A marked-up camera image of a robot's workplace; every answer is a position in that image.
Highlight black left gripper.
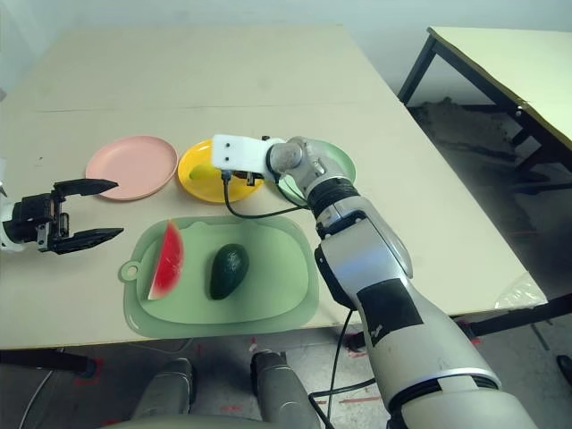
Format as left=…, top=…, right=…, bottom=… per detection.
left=13, top=178, right=125, bottom=256

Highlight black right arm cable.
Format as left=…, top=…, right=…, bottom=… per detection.
left=222, top=169, right=377, bottom=429

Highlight grey robot right leg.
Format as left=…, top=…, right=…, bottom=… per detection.
left=249, top=350, right=321, bottom=429

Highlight beige side table black legs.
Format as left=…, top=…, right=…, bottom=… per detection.
left=397, top=26, right=572, bottom=180

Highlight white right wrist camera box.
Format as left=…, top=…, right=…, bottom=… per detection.
left=211, top=133, right=287, bottom=174

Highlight dark green avocado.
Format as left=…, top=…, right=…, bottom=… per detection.
left=209, top=243, right=250, bottom=300

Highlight grey robot torso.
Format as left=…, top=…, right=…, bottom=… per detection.
left=100, top=413, right=269, bottom=429

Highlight red watermelon slice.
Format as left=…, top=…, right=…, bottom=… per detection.
left=147, top=218, right=185, bottom=301

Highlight green silicone cutting mat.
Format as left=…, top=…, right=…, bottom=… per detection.
left=118, top=215, right=321, bottom=337

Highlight grey robot left leg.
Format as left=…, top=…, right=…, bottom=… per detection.
left=133, top=357, right=198, bottom=421

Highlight clear plastic bag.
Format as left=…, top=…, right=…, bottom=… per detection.
left=493, top=272, right=549, bottom=312

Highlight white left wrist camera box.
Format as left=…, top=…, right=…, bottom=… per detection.
left=0, top=196, right=21, bottom=255

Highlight black table support beam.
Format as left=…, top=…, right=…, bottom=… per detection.
left=450, top=292, right=572, bottom=341
left=0, top=348, right=97, bottom=379

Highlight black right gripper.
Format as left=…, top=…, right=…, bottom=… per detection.
left=231, top=170, right=269, bottom=188

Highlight grey robot leg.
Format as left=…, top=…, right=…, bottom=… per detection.
left=249, top=350, right=321, bottom=429
left=133, top=357, right=198, bottom=421

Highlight mint green plate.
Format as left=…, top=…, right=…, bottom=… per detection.
left=267, top=139, right=358, bottom=209

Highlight yellow plate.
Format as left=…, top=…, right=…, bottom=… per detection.
left=177, top=138, right=265, bottom=205

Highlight pink plate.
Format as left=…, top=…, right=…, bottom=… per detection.
left=85, top=135, right=179, bottom=202

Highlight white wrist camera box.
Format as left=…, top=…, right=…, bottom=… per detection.
left=211, top=133, right=287, bottom=174
left=0, top=196, right=21, bottom=255

